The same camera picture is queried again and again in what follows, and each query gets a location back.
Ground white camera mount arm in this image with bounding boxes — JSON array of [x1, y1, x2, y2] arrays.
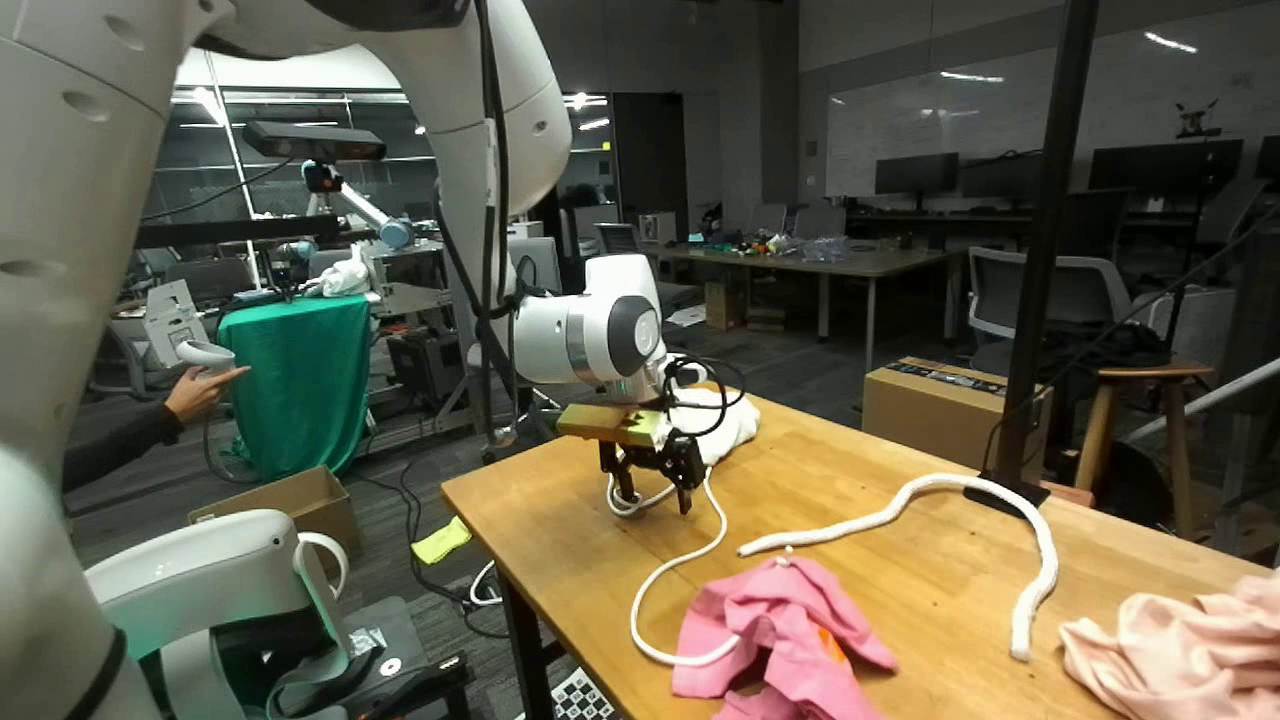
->
[[299, 157, 404, 233]]

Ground cardboard box with black tape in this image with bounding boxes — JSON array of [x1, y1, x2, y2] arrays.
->
[[860, 355, 1057, 472]]

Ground black upright pole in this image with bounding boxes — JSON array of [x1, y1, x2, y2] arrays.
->
[[976, 0, 1104, 519]]

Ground white sign board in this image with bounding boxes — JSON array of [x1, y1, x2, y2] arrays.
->
[[134, 275, 207, 373]]

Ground thick white rope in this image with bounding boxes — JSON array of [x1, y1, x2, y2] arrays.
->
[[737, 472, 1062, 669]]

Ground wooden stool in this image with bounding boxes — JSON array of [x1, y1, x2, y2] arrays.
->
[[1070, 358, 1220, 537]]

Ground black drone wall decoration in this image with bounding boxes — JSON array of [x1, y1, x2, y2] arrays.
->
[[1173, 96, 1222, 145]]

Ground checkerboard calibration board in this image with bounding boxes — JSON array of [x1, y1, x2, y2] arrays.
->
[[547, 669, 618, 720]]

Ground person forearm black sleeve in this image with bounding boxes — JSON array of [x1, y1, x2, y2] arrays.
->
[[54, 401, 189, 496]]

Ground person's bare hand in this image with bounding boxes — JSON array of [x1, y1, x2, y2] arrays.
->
[[160, 358, 251, 431]]

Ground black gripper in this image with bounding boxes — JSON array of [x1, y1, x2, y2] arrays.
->
[[597, 429, 707, 519]]

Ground white plastic device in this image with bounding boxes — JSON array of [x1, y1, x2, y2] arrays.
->
[[262, 236, 383, 305]]

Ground green table cover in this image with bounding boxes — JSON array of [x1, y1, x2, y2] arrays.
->
[[217, 291, 374, 485]]

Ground yellow paper sheet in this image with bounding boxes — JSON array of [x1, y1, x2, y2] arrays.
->
[[406, 516, 480, 569]]

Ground white handheld controller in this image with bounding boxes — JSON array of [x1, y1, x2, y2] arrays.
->
[[170, 330, 239, 373]]

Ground white frame office chair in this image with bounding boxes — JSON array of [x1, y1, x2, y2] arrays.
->
[[963, 248, 1137, 348]]

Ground beige wrist camera box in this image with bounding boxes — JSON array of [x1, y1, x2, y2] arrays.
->
[[551, 401, 677, 450]]

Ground magenta pink cloth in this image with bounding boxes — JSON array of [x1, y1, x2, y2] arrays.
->
[[666, 557, 900, 720]]

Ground white floor cable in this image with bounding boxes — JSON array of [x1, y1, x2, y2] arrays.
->
[[465, 557, 511, 610]]

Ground black stereo camera bar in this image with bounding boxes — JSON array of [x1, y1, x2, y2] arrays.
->
[[239, 116, 391, 165]]

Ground pale peach cloth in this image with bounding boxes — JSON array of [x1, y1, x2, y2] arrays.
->
[[1057, 573, 1280, 720]]

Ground black table leg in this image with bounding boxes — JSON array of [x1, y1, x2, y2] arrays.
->
[[498, 582, 556, 720]]

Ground long wooden office table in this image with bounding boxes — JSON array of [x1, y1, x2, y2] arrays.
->
[[652, 236, 950, 373]]

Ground white slanted rail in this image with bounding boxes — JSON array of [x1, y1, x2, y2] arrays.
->
[[1130, 355, 1280, 445]]

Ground small open cardboard box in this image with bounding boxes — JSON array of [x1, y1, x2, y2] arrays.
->
[[195, 462, 358, 550]]

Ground wide black computer monitor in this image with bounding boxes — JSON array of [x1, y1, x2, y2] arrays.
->
[[1087, 136, 1249, 207]]

